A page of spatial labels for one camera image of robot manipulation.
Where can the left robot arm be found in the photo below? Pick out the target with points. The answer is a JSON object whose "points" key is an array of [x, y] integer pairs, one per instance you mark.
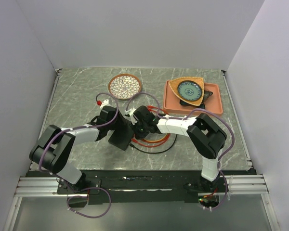
{"points": [[53, 148]]}

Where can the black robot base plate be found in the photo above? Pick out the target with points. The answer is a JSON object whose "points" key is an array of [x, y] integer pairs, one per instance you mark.
{"points": [[132, 186]]}

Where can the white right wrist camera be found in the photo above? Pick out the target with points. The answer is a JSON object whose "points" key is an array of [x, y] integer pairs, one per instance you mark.
{"points": [[129, 112]]}

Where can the black network switch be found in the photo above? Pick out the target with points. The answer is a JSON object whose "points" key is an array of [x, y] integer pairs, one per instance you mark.
{"points": [[122, 138]]}

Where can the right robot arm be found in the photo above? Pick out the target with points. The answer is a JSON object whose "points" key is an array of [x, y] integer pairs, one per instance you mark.
{"points": [[207, 137]]}

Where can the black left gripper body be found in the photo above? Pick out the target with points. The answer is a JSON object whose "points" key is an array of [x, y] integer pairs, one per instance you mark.
{"points": [[112, 126]]}

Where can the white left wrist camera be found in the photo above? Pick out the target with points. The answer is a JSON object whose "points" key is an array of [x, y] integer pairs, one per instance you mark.
{"points": [[103, 103]]}

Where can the aluminium frame rail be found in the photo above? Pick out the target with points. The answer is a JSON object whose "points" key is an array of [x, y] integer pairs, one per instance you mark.
{"points": [[47, 186]]}

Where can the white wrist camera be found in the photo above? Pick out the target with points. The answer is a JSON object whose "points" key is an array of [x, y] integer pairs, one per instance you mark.
{"points": [[129, 112], [103, 103]]}

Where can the teal round patterned plate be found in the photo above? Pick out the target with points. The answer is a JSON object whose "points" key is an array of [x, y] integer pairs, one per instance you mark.
{"points": [[189, 90]]}

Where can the orange triangular woven plate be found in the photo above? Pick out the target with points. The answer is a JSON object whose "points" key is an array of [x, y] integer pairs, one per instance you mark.
{"points": [[175, 82]]}

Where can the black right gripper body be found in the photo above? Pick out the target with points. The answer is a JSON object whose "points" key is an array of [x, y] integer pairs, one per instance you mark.
{"points": [[139, 128]]}

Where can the pink rectangular tray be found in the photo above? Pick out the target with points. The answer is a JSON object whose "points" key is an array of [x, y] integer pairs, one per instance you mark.
{"points": [[171, 101]]}

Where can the black dish under plates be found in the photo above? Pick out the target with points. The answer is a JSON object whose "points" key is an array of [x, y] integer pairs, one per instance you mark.
{"points": [[207, 94]]}

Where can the floral patterned brown plate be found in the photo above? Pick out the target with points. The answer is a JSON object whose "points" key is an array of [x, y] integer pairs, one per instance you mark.
{"points": [[124, 86]]}

